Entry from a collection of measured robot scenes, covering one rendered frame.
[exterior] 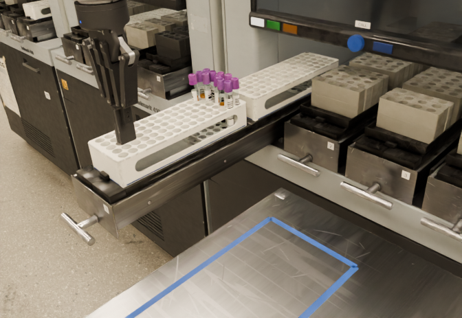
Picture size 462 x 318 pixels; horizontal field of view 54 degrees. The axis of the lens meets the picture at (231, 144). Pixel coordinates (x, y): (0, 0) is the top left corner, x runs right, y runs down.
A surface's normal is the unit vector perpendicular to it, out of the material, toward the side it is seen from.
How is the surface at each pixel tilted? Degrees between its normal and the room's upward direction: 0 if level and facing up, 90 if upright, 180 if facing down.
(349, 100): 90
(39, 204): 0
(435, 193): 90
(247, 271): 0
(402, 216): 90
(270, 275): 0
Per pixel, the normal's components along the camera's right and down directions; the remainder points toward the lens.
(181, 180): 0.70, 0.33
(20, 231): -0.05, -0.87
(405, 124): -0.72, 0.37
